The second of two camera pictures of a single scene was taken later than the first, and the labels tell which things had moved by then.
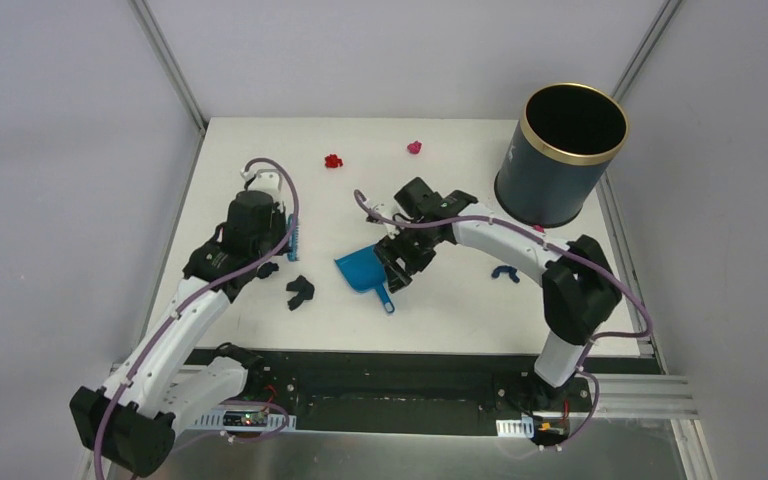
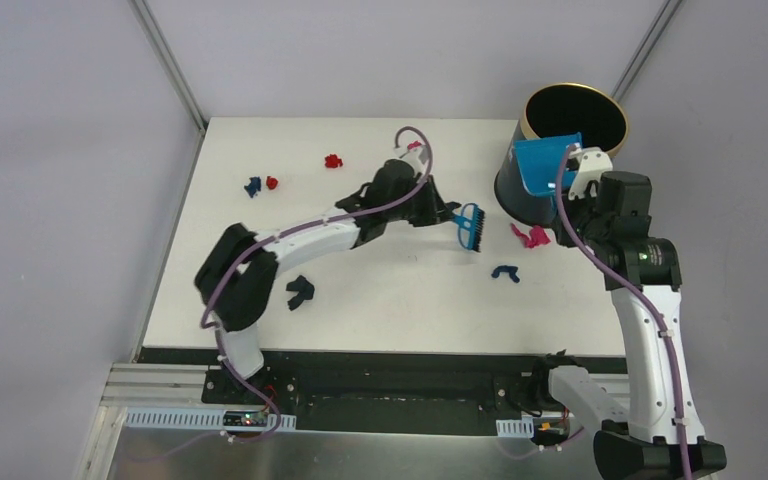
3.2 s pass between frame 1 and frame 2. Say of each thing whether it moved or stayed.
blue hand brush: moved
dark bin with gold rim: stayed
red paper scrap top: stayed
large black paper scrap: stayed
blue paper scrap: stayed
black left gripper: moved
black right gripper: moved
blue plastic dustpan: moved
